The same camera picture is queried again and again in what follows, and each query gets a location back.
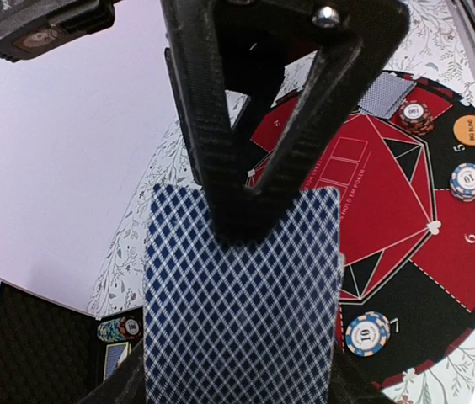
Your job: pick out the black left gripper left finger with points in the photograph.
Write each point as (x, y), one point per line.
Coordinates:
(126, 385)

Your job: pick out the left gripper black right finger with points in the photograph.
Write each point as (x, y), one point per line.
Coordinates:
(348, 385)

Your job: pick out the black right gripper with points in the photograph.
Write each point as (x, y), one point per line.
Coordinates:
(261, 88)

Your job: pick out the single blue playing card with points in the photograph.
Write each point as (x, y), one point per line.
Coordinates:
(385, 95)

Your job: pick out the red poker chip stack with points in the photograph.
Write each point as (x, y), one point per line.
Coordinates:
(415, 117)

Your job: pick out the orange big blind button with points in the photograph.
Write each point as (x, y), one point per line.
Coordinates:
(464, 130)

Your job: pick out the boxed playing card deck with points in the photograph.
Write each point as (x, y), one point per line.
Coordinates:
(115, 354)

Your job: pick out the right poker chip row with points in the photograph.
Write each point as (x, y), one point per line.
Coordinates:
(120, 329)

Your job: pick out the aluminium poker chip case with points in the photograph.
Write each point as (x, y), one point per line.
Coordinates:
(49, 353)

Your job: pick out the round red black poker mat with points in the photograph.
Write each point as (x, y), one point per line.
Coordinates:
(409, 244)

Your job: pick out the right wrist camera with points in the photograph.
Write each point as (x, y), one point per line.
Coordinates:
(29, 29)

